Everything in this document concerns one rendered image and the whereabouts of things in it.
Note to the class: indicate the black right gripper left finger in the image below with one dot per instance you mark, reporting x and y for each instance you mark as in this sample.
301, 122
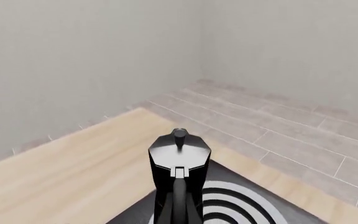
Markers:
166, 214

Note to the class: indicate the flat black stove plate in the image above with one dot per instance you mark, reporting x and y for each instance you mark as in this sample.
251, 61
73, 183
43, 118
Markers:
228, 203

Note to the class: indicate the black moka pot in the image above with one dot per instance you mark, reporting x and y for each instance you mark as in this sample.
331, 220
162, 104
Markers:
179, 156

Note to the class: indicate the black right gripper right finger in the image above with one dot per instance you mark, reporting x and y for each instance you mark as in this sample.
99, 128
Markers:
192, 214

